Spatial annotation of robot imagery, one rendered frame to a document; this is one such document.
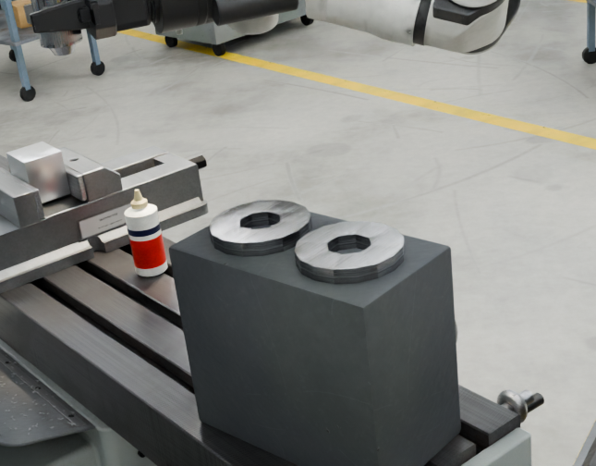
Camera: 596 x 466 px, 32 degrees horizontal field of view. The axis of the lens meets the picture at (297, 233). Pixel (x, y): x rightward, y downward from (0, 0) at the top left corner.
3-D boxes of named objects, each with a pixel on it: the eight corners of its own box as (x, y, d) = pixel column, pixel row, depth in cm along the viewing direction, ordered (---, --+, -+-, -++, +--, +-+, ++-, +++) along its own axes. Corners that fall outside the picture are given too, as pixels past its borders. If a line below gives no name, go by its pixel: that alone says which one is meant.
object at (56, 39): (65, 49, 114) (54, 1, 112) (31, 48, 116) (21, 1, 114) (91, 37, 118) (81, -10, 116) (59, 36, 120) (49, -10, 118)
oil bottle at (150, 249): (157, 260, 133) (141, 180, 129) (174, 268, 131) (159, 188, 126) (129, 271, 131) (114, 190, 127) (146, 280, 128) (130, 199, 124)
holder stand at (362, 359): (282, 362, 108) (257, 184, 99) (463, 431, 94) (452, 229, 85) (198, 422, 100) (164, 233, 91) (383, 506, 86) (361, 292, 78)
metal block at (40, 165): (52, 182, 141) (42, 141, 139) (70, 193, 137) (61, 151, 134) (16, 194, 139) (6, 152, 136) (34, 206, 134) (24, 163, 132)
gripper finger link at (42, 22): (28, 8, 112) (84, -3, 114) (34, 37, 114) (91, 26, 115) (30, 10, 111) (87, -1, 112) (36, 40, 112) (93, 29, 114)
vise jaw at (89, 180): (82, 168, 147) (76, 141, 145) (123, 190, 138) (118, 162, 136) (42, 181, 144) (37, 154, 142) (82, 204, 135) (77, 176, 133)
